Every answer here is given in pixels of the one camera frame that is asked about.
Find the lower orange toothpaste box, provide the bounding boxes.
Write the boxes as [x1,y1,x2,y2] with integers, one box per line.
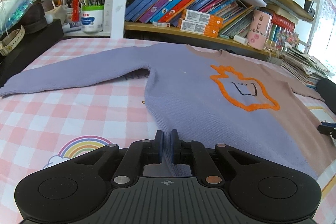
[178,19,219,38]

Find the white charger adapter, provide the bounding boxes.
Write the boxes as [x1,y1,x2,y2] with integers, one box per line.
[234,35,248,46]

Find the red tassel ornament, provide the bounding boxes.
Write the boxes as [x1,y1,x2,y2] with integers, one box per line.
[72,0,79,22]

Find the row of leaning books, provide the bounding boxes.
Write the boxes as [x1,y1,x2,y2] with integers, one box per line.
[125,0,253,29]

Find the stack of magazines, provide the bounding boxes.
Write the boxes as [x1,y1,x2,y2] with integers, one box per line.
[280,48,335,89]

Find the black box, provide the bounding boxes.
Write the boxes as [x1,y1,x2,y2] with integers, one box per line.
[0,19,64,87]

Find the upper orange toothpaste box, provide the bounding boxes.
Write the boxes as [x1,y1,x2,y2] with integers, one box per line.
[180,9,223,28]

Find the orange toothpaste box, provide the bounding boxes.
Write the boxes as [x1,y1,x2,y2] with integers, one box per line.
[180,9,223,28]
[178,19,219,38]

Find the pink sticker canister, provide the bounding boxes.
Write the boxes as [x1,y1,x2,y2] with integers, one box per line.
[247,10,272,50]

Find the white green pen jar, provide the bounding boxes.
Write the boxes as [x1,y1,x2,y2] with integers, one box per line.
[81,5,104,34]

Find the purple and pink sweater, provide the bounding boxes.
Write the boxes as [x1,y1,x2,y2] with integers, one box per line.
[1,43,335,178]

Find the brown hat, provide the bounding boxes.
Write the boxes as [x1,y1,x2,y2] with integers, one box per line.
[18,0,48,34]

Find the small white red box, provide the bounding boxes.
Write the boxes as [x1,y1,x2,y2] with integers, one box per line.
[153,22,170,28]

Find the red dictionaries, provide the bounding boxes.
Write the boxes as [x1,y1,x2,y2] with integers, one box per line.
[271,14,295,32]

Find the colourful star jar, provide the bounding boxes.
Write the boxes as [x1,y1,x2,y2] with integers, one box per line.
[266,25,300,52]

